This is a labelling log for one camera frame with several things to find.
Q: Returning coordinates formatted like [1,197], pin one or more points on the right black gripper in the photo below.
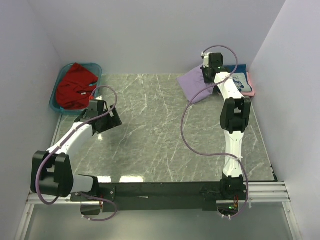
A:
[207,80]

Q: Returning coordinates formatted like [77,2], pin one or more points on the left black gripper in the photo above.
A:
[114,121]

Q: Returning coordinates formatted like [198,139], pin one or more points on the lilac purple t-shirt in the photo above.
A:
[193,82]

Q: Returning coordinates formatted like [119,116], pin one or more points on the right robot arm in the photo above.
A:
[234,119]

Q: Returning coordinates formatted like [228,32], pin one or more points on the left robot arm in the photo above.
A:
[52,170]

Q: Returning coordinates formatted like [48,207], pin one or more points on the folded blue printed t-shirt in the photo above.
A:
[239,76]

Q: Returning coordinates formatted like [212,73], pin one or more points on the folded pink t-shirt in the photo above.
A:
[249,90]

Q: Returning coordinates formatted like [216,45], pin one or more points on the red t-shirt in basket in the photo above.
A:
[76,87]

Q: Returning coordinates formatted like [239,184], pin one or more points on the teal plastic basket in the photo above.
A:
[92,67]

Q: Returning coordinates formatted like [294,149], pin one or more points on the black base beam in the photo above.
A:
[143,196]

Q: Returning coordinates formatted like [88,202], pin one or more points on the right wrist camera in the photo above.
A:
[212,60]

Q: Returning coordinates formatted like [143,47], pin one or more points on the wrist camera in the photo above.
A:
[212,60]
[96,108]

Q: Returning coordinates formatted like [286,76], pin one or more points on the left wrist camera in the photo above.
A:
[96,108]

